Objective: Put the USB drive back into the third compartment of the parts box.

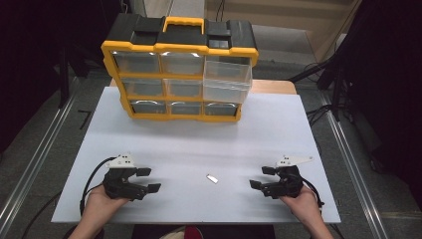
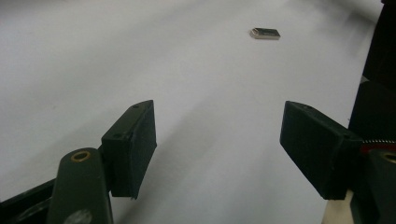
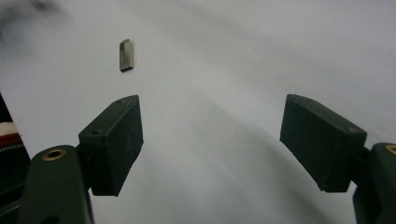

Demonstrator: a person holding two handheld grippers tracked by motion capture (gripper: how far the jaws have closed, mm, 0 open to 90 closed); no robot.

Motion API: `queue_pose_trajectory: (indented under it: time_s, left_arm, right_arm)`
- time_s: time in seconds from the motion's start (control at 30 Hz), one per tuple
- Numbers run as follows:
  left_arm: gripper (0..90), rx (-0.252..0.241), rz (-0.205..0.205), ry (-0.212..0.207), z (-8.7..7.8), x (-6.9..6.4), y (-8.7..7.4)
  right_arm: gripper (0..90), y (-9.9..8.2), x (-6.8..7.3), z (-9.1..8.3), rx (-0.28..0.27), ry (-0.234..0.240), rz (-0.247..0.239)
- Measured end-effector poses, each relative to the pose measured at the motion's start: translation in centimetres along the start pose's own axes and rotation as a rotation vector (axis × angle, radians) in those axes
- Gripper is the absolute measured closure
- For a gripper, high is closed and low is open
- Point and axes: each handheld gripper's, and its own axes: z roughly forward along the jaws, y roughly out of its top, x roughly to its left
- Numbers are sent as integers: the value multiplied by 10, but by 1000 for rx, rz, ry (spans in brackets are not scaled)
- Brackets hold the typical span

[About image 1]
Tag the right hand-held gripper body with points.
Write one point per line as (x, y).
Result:
(287, 182)

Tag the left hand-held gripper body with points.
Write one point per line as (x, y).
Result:
(123, 186)

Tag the small silver metal piece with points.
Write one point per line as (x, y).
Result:
(212, 179)

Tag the clear plastic drawer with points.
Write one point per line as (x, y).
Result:
(227, 83)

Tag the yellow black drawer organizer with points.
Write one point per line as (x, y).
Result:
(180, 36)

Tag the person's right hand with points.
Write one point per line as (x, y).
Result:
(300, 204)

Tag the person's left hand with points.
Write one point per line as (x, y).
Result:
(99, 202)

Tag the person's clothing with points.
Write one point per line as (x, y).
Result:
(199, 232)

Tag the set of closed clear drawers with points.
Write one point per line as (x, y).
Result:
(146, 87)

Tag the black tripod stand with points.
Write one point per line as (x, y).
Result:
(335, 76)

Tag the metal floor rail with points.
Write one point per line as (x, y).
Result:
(36, 156)
(355, 172)

